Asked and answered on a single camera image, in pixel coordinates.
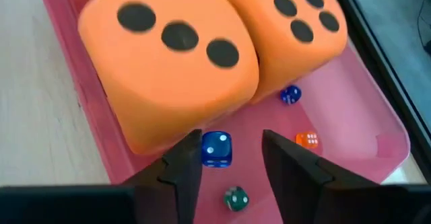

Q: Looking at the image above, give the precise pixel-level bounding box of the orange foam die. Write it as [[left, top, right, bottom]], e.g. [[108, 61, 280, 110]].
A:
[[218, 0, 349, 104], [77, 0, 260, 156]]

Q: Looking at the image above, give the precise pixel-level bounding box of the small rounded blue die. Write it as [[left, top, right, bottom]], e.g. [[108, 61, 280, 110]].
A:
[[279, 85, 302, 106]]

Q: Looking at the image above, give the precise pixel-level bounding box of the small translucent blue die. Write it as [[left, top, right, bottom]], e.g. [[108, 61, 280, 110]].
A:
[[201, 130, 233, 169]]

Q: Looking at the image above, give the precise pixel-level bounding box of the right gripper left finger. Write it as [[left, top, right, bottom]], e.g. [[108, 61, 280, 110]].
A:
[[0, 128, 203, 224]]

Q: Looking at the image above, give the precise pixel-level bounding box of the small green die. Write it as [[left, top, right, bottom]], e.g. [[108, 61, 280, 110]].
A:
[[223, 186, 251, 213]]

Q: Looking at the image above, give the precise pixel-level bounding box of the pink translucent plastic tray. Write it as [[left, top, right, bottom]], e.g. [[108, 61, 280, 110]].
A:
[[36, 0, 411, 224]]

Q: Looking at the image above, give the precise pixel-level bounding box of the small orange die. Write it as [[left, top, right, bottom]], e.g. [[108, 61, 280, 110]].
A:
[[295, 130, 320, 150]]

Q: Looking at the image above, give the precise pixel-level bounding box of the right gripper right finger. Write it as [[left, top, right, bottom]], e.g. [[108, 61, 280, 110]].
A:
[[262, 129, 431, 224]]

